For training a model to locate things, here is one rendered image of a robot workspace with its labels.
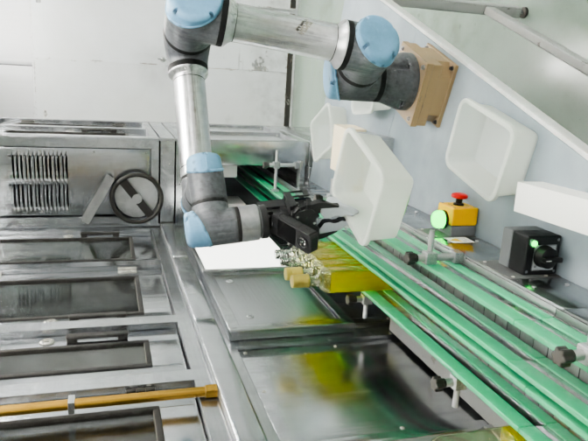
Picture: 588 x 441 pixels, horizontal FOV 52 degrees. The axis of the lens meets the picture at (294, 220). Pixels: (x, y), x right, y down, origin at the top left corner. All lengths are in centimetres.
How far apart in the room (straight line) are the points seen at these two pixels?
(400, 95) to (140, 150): 129
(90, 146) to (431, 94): 143
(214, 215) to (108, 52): 413
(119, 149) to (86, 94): 274
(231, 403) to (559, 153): 82
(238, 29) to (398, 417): 90
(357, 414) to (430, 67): 85
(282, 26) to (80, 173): 138
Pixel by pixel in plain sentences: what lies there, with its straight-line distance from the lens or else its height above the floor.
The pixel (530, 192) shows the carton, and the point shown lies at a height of 81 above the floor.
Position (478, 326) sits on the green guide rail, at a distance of 124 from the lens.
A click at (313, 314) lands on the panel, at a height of 107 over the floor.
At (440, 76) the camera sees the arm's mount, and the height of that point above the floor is 79.
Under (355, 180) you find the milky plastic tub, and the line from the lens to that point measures 137.
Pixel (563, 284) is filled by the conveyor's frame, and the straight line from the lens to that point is 126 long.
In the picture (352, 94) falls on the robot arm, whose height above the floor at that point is 101.
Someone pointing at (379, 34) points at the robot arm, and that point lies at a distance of 147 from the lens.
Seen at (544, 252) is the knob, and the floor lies 81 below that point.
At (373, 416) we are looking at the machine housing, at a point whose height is 109.
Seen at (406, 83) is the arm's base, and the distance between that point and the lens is 162.
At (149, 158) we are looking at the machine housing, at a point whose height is 144.
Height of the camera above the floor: 161
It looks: 17 degrees down
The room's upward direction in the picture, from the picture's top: 91 degrees counter-clockwise
